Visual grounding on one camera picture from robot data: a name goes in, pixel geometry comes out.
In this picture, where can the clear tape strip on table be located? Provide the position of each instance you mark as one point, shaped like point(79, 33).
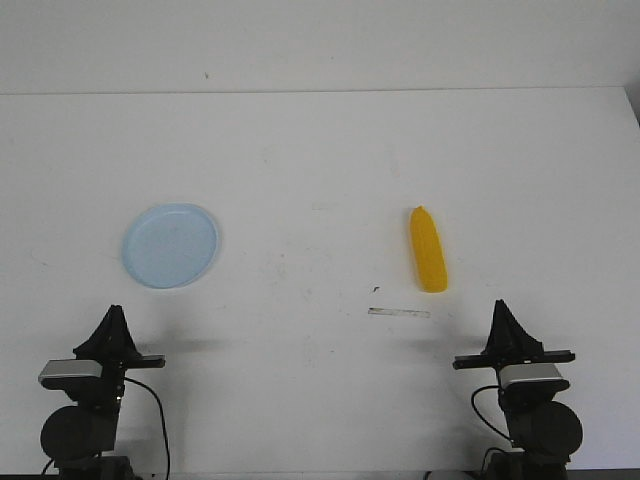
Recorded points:
point(399, 312)

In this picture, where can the light blue round plate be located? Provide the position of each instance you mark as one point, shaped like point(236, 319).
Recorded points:
point(170, 245)

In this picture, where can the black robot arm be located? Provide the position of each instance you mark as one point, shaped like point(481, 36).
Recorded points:
point(79, 439)
point(542, 432)

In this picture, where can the yellow toy corn cob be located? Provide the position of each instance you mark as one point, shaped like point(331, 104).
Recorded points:
point(428, 253)

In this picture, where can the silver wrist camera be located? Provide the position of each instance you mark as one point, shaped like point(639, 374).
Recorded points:
point(528, 374)
point(65, 373)

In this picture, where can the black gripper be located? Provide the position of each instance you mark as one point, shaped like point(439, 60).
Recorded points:
point(530, 350)
point(101, 349)

